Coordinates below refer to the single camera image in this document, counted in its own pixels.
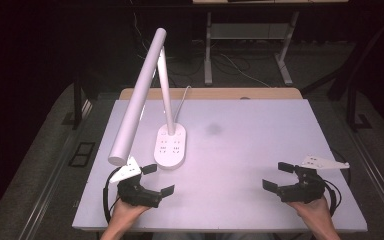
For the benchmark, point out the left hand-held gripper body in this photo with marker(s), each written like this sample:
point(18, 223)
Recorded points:
point(136, 195)

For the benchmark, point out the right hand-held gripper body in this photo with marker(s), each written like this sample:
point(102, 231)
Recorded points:
point(305, 190)

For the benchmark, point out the white desk lamp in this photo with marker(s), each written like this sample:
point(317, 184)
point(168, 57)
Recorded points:
point(136, 100)

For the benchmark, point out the person's left hand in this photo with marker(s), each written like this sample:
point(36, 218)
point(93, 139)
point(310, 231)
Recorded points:
point(126, 213)

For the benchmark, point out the person's right hand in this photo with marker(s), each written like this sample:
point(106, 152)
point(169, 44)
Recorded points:
point(315, 211)

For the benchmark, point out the black metal stand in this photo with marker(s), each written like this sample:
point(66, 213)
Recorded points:
point(77, 106)
point(351, 106)

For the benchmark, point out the black floor socket frame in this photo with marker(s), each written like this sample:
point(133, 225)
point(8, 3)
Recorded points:
point(80, 154)

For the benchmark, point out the grey metal frame desk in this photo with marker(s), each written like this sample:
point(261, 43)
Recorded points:
point(208, 66)

